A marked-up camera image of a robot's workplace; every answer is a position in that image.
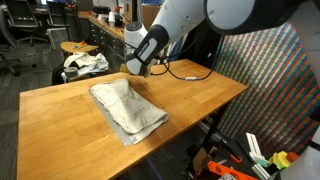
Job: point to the grey tape roll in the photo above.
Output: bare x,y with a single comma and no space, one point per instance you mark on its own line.
71,71

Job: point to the wooden workbench cabinet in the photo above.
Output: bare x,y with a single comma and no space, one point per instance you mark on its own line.
106,36

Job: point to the red plastic object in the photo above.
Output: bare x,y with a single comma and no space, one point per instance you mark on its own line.
292,156

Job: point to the white cloth towel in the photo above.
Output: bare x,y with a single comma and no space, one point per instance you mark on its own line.
126,106

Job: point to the white metal bracket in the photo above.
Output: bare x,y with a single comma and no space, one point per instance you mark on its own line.
255,146

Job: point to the gold green wrist camera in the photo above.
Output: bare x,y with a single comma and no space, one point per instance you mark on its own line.
123,68

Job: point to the brown cardboard sheet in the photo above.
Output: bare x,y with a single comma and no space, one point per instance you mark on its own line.
150,13

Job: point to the black office chair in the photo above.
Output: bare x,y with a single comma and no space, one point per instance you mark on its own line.
23,16
5,40

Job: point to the white paper cup stack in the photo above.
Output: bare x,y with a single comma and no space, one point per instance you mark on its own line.
112,19

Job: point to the orange level tool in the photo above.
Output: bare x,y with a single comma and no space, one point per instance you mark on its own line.
230,170

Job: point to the silver aluminium rail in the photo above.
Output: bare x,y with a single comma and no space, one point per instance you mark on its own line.
205,128

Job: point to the black table leg frame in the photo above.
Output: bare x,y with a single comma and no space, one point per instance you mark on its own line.
218,120

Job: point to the yellow red small object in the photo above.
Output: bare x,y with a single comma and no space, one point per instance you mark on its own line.
80,44

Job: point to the grey rounded object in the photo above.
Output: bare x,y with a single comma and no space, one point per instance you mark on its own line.
303,166

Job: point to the brown cardboard box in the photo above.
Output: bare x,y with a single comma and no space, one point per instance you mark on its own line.
201,160

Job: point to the yellow green plastic toy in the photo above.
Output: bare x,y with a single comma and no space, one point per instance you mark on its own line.
278,159

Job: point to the round wooden stool table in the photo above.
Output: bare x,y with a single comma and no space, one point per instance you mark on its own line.
78,47

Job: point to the white crumpled cloth pile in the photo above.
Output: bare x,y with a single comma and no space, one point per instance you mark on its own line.
88,61

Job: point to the black stand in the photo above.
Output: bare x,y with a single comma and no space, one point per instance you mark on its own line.
315,115

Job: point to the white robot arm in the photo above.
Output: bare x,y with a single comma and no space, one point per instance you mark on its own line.
186,13

